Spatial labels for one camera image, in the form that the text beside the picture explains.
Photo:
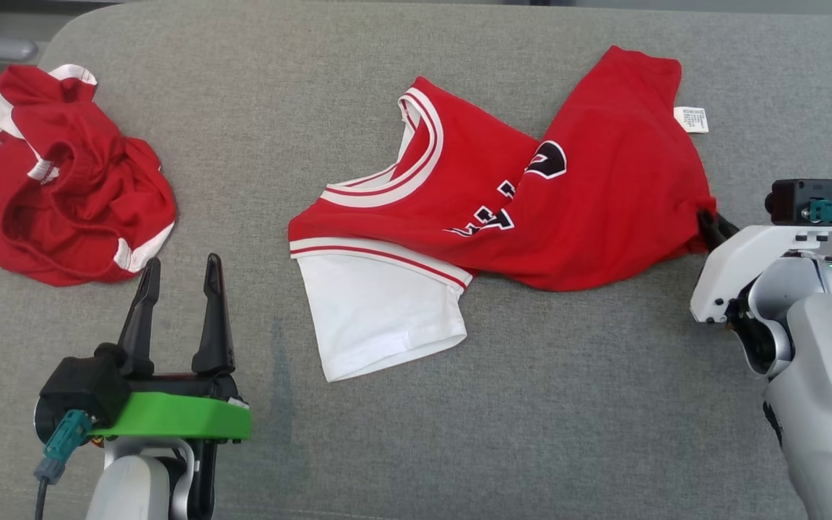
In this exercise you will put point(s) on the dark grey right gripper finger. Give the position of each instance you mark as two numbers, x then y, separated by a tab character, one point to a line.
726	226
708	230

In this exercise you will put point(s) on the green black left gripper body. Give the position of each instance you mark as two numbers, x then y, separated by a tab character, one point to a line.
178	419

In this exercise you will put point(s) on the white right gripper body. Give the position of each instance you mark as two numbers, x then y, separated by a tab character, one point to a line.
741	263

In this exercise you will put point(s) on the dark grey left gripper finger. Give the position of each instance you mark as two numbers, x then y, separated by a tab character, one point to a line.
214	325
140	318

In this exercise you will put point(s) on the red white basketball jersey shirt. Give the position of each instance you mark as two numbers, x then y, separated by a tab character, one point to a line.
589	209

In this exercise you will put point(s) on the red shorts with white trim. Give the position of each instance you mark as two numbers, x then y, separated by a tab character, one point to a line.
76	195

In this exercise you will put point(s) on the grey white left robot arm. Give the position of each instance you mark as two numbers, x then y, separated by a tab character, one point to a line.
134	484

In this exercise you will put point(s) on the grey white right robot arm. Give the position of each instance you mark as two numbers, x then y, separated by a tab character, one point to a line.
828	383

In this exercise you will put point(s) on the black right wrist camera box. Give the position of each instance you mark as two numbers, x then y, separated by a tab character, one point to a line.
795	201

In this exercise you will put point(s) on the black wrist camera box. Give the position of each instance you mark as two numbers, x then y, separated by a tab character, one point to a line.
795	201
84	386

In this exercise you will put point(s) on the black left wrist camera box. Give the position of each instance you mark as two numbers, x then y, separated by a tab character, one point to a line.
84	386

